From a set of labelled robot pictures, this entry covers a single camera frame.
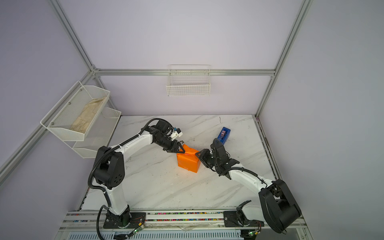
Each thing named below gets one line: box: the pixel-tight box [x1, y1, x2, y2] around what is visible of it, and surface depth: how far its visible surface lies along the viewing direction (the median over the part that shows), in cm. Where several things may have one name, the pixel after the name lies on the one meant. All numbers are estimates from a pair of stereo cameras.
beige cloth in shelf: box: [70, 96, 107, 134], surface depth 81 cm
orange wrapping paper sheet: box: [176, 144, 201, 173], surface depth 86 cm
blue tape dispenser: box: [217, 126, 231, 145], surface depth 103 cm
